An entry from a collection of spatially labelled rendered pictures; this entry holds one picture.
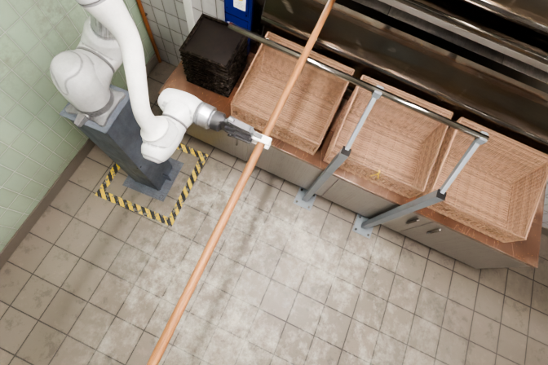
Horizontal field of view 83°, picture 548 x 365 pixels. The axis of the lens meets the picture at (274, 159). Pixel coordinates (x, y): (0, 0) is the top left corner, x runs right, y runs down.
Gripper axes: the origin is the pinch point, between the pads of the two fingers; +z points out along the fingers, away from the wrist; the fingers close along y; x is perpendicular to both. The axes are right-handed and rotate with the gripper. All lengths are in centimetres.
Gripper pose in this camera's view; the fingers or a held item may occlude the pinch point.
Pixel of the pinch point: (262, 140)
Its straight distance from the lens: 116.1
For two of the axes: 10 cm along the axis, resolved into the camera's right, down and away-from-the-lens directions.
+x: -3.9, 8.4, -3.7
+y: -1.1, 3.5, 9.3
